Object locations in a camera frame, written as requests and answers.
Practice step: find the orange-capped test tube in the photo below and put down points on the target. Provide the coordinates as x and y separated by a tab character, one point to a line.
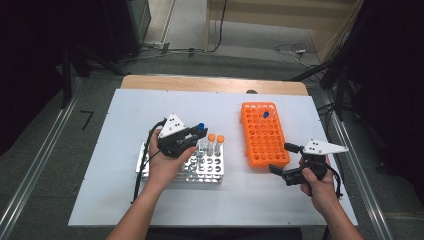
211	137
220	138

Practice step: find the person's right hand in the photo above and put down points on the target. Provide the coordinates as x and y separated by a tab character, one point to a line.
320	193

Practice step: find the black metal stand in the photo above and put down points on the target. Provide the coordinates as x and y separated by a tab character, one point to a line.
340	90

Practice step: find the black cabinet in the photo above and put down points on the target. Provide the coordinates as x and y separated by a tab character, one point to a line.
123	26

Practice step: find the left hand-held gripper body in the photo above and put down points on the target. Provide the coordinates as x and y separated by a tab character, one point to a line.
171	126

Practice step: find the silver metal test tube rack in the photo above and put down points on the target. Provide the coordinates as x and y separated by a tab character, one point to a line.
206	170

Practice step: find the light wooden platform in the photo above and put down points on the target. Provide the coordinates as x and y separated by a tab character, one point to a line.
266	15

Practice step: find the black curtain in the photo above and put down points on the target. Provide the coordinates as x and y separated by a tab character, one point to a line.
393	83
26	66

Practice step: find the black tripod stand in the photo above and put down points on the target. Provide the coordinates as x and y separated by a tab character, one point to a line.
66	83

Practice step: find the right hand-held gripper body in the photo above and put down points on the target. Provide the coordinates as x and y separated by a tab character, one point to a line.
321	148

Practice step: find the orange plastic test tube rack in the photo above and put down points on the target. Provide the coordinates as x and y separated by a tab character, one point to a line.
263	153

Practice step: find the person's left hand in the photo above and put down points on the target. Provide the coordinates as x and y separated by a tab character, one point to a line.
163	170

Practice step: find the wooden table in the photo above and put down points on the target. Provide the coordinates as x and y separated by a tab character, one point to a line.
213	83

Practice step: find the blue-capped test tube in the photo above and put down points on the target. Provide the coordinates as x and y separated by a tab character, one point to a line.
201	126
265	114

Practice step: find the aluminium floor rail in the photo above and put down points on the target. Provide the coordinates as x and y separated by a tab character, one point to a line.
31	173
368	200

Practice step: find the white table board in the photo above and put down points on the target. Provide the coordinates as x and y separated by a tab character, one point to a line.
200	103

